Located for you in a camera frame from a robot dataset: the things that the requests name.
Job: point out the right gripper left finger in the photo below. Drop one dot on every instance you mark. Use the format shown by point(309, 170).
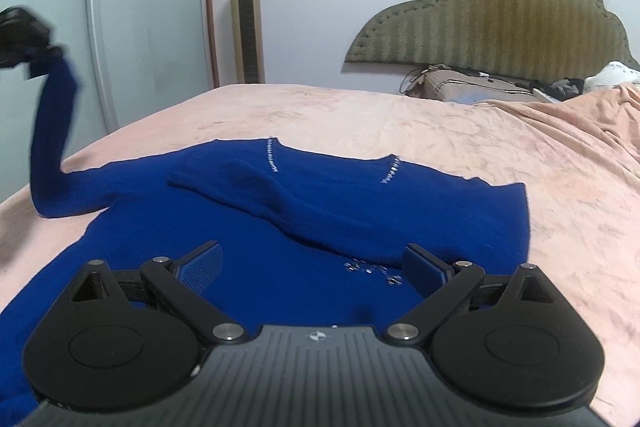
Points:
point(115, 340)

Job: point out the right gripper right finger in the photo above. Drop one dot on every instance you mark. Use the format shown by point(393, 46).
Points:
point(510, 342)

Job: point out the blue beaded sweater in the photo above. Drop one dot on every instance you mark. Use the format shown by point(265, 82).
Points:
point(307, 239)

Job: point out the black dark clothing pile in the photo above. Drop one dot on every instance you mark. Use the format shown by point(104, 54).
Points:
point(561, 90)

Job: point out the frosted floral wardrobe door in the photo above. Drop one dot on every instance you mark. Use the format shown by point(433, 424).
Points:
point(100, 16)

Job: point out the pink floral bed sheet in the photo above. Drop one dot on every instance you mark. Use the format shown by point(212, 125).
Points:
point(585, 221)

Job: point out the gold tower fan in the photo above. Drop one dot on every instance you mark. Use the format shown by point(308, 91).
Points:
point(247, 39)

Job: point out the peach blanket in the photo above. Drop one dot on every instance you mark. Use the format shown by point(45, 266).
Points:
point(602, 126)

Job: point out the brown striped pillow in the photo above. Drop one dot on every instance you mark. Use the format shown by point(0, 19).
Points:
point(467, 86)

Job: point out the white quilt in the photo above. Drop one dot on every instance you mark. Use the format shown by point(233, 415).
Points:
point(610, 76)

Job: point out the olive padded headboard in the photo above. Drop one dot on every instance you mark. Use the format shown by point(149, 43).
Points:
point(543, 40)

